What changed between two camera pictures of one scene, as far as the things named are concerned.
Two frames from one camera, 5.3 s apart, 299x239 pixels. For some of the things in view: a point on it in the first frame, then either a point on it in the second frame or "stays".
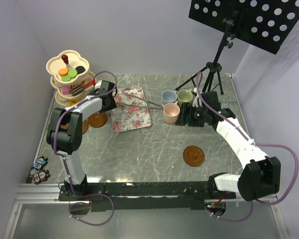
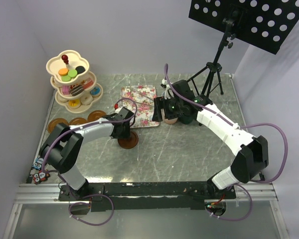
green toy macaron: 66,78 stays
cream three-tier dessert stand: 71,78 stays
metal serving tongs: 152,106 → 146,96
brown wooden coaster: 193,156 → 129,143
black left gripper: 112,106 → 125,134
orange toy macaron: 63,71 stays
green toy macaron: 72,73 stays
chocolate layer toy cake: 76,90 stays
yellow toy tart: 73,102 stays
